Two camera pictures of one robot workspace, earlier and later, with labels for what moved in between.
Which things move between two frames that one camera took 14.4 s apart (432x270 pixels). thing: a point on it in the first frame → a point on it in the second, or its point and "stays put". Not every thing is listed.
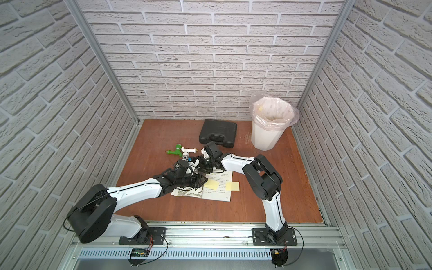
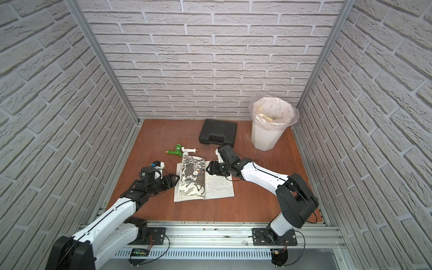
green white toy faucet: x=180 y=150 stays put
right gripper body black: x=206 y=165 → x=229 y=167
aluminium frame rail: x=208 y=235 stays put
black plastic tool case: x=222 y=133 stays put
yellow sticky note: x=211 y=184 → x=265 y=117
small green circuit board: x=139 y=252 stays put
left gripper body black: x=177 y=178 → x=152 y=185
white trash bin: x=264 y=140 stays put
